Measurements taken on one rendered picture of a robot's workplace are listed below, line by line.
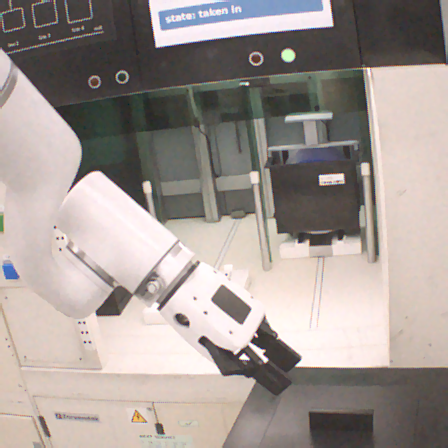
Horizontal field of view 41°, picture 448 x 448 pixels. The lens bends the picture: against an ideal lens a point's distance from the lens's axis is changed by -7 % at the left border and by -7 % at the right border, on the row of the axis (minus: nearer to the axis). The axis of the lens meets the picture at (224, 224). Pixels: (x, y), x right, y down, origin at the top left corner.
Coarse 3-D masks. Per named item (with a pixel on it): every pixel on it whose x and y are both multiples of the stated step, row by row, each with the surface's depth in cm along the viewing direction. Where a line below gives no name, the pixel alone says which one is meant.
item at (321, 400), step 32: (256, 384) 85; (320, 384) 83; (352, 384) 81; (384, 384) 80; (416, 384) 78; (256, 416) 78; (288, 416) 77; (320, 416) 72; (352, 416) 71; (384, 416) 73; (416, 416) 72
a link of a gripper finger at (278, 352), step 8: (264, 320) 76; (264, 336) 75; (264, 344) 75; (272, 344) 74; (280, 344) 74; (264, 352) 75; (272, 352) 74; (280, 352) 74; (288, 352) 74; (296, 352) 74; (272, 360) 75; (280, 360) 75; (288, 360) 74; (296, 360) 74; (280, 368) 75; (288, 368) 75
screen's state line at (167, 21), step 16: (240, 0) 91; (256, 0) 90; (272, 0) 90; (288, 0) 89; (304, 0) 89; (320, 0) 88; (160, 16) 94; (176, 16) 93; (192, 16) 93; (208, 16) 92; (224, 16) 92; (240, 16) 92; (256, 16) 91
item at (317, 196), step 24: (288, 120) 154; (312, 120) 153; (312, 144) 158; (336, 144) 157; (288, 168) 152; (312, 168) 151; (336, 168) 150; (288, 192) 155; (312, 192) 154; (336, 192) 152; (288, 216) 157; (312, 216) 156; (336, 216) 155
